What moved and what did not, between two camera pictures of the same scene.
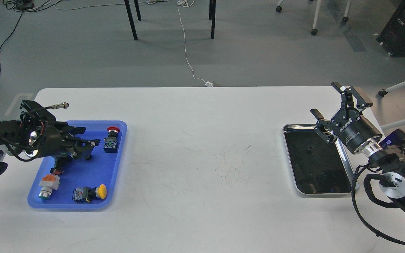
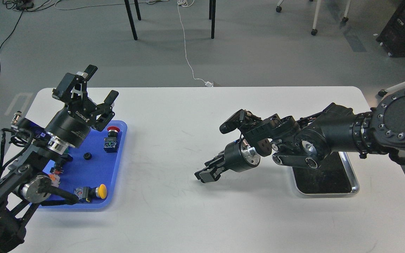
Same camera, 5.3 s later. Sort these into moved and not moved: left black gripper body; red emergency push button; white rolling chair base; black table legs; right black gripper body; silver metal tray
Moved: right black gripper body; left black gripper body
Not moved: black table legs; silver metal tray; white rolling chair base; red emergency push button
